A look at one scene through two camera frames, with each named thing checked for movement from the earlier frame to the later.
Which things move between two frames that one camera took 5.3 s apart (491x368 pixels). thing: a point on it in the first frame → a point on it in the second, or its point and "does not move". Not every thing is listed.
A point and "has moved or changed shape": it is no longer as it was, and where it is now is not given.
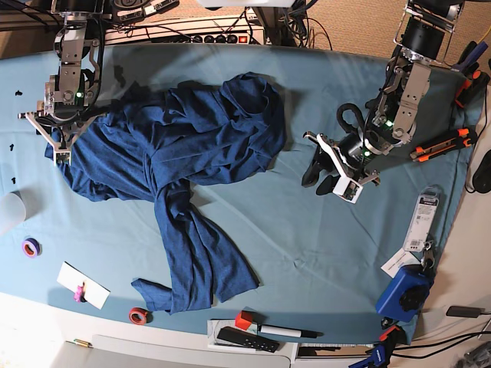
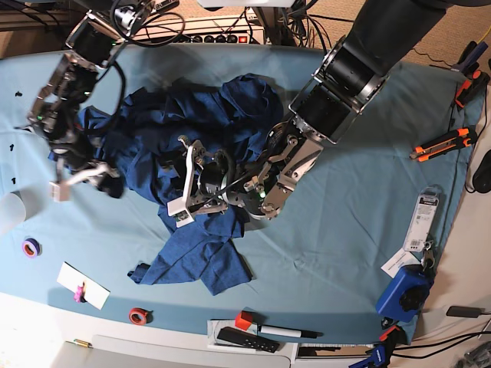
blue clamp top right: (470, 56) does not move
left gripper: (59, 133) → (76, 162)
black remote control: (241, 336) does not move
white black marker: (298, 333) does not move
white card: (94, 293) does not move
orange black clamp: (472, 90) does not move
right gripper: (353, 156) → (205, 183)
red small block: (243, 320) does not move
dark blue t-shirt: (143, 147) has moved or changed shape
